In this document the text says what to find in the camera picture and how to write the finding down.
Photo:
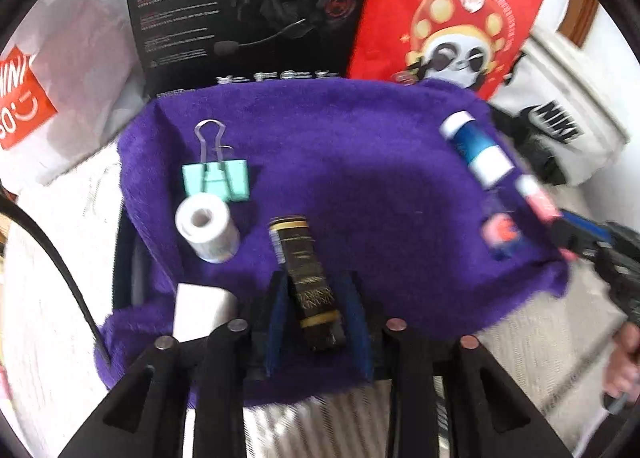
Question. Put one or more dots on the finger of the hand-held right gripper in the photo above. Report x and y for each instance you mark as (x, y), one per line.
(582, 235)

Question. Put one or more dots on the pink and grey tube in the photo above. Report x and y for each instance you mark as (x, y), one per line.
(537, 198)

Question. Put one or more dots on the white cube charger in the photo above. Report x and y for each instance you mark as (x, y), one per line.
(200, 310)

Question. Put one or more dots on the orange and blue plastic item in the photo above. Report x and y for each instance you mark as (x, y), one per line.
(500, 233)

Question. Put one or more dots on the black and gold box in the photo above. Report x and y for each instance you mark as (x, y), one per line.
(305, 278)

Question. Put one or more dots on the black headset box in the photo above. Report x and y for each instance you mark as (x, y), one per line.
(225, 3)

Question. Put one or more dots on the purple towel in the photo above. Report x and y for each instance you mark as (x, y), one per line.
(375, 178)

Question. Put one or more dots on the white tape roll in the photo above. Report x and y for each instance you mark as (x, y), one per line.
(207, 228)

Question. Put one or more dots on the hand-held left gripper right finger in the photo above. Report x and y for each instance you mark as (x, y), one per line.
(357, 323)

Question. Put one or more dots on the blue and white bottle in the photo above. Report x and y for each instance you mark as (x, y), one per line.
(477, 148)

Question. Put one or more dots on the green binder clip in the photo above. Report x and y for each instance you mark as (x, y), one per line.
(220, 178)

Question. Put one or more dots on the wooden door frame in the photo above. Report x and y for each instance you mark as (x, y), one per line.
(580, 13)

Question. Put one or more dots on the white red plastic bag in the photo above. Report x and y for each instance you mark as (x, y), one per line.
(75, 38)

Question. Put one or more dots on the person's right hand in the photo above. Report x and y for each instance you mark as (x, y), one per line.
(625, 363)

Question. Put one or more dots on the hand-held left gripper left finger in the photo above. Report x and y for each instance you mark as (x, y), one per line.
(277, 323)

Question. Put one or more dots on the white canvas bag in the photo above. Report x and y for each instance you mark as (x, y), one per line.
(590, 103)

